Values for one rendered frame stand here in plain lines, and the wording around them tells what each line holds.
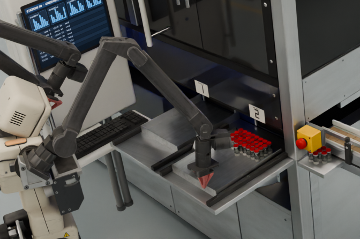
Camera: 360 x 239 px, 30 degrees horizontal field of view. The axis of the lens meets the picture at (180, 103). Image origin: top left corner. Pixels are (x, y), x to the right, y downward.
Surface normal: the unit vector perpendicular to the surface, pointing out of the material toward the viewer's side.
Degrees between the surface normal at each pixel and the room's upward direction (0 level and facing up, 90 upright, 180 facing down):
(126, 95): 90
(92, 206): 0
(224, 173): 0
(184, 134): 0
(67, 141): 83
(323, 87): 90
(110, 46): 83
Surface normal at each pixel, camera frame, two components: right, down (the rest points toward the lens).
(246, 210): -0.78, 0.41
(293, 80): 0.61, 0.30
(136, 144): -0.16, -0.86
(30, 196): 0.35, 0.41
